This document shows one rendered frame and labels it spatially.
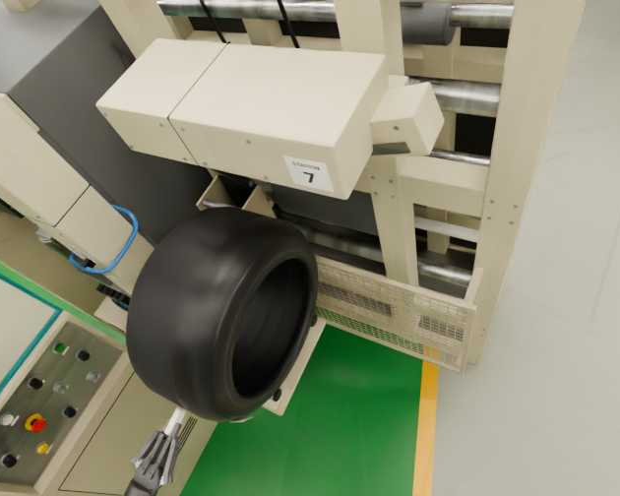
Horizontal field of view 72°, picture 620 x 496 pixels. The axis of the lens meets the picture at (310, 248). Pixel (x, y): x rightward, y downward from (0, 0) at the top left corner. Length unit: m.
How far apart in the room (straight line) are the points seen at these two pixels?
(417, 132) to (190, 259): 0.60
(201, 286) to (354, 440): 1.50
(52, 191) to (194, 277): 0.36
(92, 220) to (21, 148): 0.24
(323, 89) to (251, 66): 0.19
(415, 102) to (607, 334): 1.96
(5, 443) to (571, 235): 2.74
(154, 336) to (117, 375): 0.72
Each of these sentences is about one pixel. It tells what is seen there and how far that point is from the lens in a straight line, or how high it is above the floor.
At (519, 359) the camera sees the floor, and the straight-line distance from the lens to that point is 2.44.
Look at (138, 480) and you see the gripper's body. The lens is 1.31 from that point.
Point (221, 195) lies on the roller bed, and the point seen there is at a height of 1.12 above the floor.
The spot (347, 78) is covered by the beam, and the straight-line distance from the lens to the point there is 0.86.
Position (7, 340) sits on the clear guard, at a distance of 1.51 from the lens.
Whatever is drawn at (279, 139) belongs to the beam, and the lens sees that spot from 0.78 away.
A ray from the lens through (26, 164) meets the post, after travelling 1.07.
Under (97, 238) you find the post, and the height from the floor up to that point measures 1.54.
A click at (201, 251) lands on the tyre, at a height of 1.49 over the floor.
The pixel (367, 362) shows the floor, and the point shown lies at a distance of 2.41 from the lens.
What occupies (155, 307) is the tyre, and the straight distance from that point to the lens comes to 1.10.
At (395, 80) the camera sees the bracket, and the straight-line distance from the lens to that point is 0.99.
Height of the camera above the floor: 2.28
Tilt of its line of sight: 55 degrees down
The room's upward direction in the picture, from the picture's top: 24 degrees counter-clockwise
